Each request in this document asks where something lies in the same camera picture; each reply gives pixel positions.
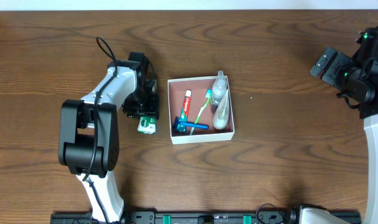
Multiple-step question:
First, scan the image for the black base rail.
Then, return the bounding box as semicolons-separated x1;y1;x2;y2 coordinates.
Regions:
50;210;362;224

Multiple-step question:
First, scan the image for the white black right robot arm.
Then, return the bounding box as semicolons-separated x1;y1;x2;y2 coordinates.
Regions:
310;47;378;223

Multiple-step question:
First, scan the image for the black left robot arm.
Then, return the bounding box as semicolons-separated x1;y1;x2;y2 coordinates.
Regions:
58;58;159;223

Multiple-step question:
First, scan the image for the white patterned lotion tube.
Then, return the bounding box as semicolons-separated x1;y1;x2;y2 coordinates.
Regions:
213;90;229;130

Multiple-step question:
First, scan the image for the green white toothbrush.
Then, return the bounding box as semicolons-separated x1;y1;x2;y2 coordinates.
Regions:
194;89;212;124

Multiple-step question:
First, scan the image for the white cardboard box pink interior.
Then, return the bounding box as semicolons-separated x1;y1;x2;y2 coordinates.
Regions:
167;76;235;144

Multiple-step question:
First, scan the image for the clear pump soap bottle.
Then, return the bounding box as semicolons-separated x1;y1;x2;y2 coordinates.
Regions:
211;70;228;106

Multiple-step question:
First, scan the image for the red green toothpaste tube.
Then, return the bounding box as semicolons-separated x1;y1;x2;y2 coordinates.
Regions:
177;90;191;133

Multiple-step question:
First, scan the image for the green white soap packet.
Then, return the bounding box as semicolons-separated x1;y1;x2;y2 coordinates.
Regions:
137;116;157;134

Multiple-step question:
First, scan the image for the blue disposable razor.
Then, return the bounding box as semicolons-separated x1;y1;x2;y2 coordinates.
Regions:
173;116;209;129

